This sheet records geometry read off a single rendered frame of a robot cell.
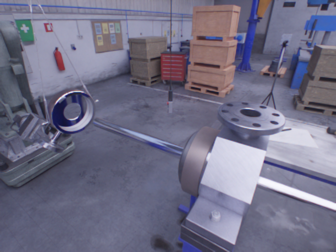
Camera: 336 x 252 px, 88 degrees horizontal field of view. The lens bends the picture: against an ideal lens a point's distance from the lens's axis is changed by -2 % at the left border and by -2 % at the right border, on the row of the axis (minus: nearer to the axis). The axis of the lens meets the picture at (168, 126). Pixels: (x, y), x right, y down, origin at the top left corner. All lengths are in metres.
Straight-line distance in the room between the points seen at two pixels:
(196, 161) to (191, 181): 0.10
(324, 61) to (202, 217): 4.49
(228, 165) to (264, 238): 1.48
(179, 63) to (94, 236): 4.75
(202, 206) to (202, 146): 0.25
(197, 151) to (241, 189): 0.24
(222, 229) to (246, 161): 0.26
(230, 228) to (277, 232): 1.51
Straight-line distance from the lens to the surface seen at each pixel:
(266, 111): 0.85
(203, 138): 0.86
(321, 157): 1.77
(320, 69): 4.94
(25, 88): 2.52
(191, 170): 0.84
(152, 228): 2.01
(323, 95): 5.09
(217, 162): 0.75
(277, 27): 13.95
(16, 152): 2.86
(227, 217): 0.78
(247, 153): 0.75
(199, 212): 0.76
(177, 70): 5.67
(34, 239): 2.32
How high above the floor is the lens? 1.73
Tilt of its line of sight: 30 degrees down
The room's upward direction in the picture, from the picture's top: straight up
